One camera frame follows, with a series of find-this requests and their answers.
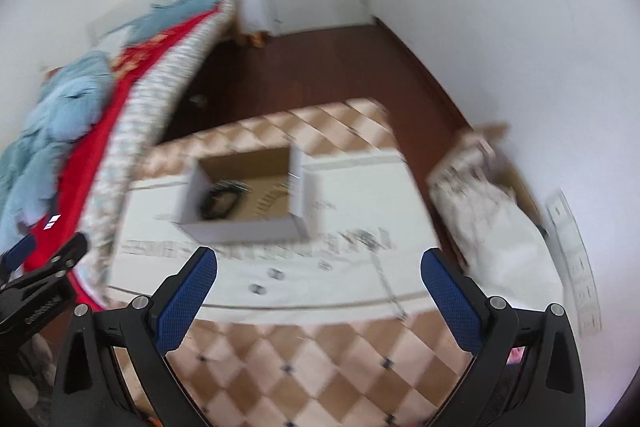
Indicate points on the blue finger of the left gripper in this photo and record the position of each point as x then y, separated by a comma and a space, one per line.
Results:
12, 259

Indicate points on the white power strip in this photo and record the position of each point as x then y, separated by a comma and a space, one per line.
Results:
577, 262

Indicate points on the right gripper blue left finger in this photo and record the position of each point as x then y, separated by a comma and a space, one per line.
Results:
89, 388

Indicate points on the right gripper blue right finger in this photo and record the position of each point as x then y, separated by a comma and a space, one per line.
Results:
525, 368

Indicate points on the diamond pattern table cloth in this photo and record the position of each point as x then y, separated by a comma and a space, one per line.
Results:
280, 341

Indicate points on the white cardboard box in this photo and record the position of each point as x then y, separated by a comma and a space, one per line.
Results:
248, 197

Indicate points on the red bed sheet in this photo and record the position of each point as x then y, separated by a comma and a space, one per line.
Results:
55, 228

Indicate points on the light blue blanket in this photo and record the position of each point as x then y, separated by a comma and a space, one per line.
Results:
71, 102

